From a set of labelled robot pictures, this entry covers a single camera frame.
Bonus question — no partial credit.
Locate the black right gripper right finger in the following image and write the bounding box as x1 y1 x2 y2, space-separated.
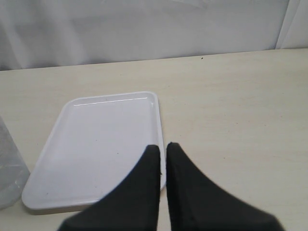
166 142 284 231

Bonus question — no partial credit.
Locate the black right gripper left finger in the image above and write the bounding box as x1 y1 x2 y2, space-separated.
59 145 161 231

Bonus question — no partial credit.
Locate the clear plastic container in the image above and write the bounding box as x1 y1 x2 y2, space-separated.
0 119 30 209

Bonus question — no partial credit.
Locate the white plastic tray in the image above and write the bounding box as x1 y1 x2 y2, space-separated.
22 91 166 211

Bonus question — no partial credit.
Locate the white backdrop curtain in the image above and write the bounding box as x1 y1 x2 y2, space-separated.
0 0 308 72

